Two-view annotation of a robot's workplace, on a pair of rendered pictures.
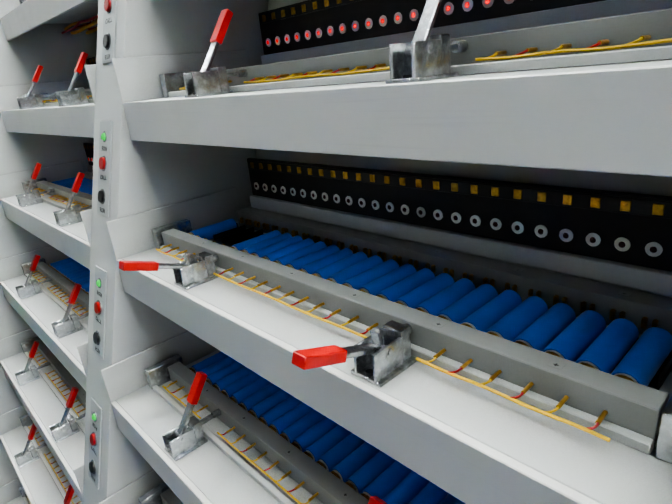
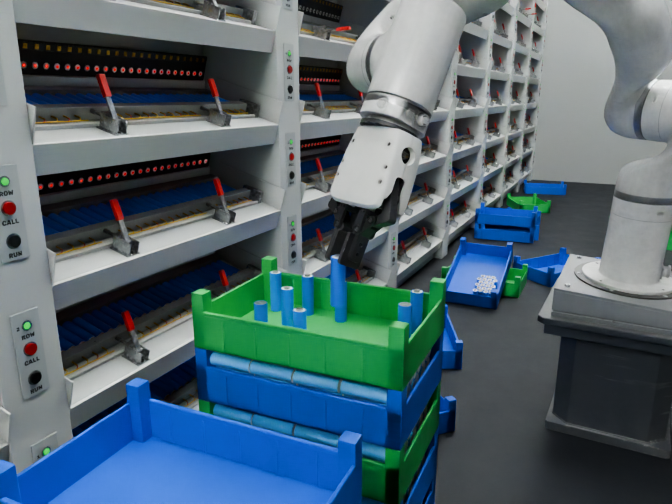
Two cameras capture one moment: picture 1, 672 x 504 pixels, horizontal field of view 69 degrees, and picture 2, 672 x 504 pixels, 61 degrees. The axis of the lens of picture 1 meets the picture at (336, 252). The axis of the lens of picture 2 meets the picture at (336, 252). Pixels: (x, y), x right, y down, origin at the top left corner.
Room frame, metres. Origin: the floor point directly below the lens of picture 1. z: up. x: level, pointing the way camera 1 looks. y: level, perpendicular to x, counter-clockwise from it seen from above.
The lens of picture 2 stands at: (0.97, 1.61, 0.73)
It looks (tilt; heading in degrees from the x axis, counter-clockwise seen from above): 15 degrees down; 251
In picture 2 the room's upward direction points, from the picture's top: straight up
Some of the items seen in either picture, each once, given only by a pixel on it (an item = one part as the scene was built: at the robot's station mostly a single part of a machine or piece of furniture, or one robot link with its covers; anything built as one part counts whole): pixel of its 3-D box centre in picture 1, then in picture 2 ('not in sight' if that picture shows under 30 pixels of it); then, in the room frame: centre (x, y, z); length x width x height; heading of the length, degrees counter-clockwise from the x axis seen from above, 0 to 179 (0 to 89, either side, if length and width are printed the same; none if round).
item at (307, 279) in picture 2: not in sight; (307, 294); (0.75, 0.80, 0.44); 0.02 x 0.02 x 0.06
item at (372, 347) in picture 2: not in sight; (323, 312); (0.75, 0.89, 0.44); 0.30 x 0.20 x 0.08; 137
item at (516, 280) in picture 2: not in sight; (484, 275); (-0.29, -0.26, 0.04); 0.30 x 0.20 x 0.08; 135
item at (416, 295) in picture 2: not in sight; (416, 311); (0.62, 0.92, 0.44); 0.02 x 0.02 x 0.06
